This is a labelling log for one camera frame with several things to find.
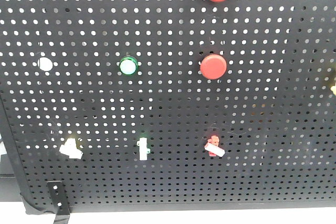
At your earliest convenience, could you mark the red toggle switch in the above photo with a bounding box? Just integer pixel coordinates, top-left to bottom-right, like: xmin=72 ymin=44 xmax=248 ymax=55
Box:
xmin=204 ymin=135 xmax=225 ymax=157

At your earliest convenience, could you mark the yellow toggle switch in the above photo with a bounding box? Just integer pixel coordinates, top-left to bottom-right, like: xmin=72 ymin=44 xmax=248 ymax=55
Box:
xmin=59 ymin=138 xmax=83 ymax=159

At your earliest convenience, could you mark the black perforated pegboard panel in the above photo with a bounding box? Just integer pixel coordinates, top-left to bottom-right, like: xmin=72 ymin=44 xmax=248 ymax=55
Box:
xmin=1 ymin=0 xmax=335 ymax=214

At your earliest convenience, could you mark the green round push button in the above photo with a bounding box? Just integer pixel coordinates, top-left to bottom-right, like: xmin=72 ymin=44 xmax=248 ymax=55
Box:
xmin=119 ymin=56 xmax=139 ymax=76

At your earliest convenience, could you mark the lower red mushroom button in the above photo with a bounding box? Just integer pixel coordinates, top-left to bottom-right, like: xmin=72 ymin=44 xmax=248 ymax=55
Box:
xmin=200 ymin=54 xmax=227 ymax=80

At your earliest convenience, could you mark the left black table clamp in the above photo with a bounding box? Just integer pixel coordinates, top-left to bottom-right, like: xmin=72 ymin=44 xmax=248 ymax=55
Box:
xmin=53 ymin=215 xmax=70 ymax=224

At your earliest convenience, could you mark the black electronics box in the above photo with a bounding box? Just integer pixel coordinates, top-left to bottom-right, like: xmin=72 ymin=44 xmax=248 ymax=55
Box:
xmin=0 ymin=154 xmax=22 ymax=202

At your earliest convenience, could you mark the white standing desk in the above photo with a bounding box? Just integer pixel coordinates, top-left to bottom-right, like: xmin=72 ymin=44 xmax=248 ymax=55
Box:
xmin=0 ymin=200 xmax=336 ymax=224

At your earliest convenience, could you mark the green-white toggle switch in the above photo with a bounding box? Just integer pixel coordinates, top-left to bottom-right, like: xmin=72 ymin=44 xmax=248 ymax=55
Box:
xmin=137 ymin=137 xmax=151 ymax=161

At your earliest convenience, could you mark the left black board bracket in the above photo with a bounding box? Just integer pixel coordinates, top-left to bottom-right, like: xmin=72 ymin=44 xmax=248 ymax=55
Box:
xmin=47 ymin=180 xmax=70 ymax=217

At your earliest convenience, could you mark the yellow clamp handle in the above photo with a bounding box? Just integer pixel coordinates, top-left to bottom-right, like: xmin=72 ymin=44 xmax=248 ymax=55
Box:
xmin=330 ymin=77 xmax=336 ymax=95

